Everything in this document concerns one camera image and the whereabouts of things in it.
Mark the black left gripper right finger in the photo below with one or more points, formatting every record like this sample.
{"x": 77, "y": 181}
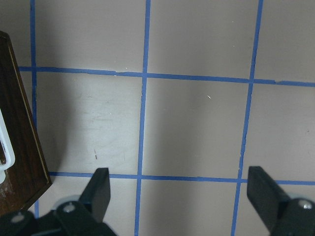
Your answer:
{"x": 282, "y": 214}

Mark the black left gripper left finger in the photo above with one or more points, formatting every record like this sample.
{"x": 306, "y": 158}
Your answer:
{"x": 81, "y": 216}

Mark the white plastic drawer handle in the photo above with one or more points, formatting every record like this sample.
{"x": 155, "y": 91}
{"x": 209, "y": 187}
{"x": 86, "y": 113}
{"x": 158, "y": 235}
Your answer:
{"x": 7, "y": 149}

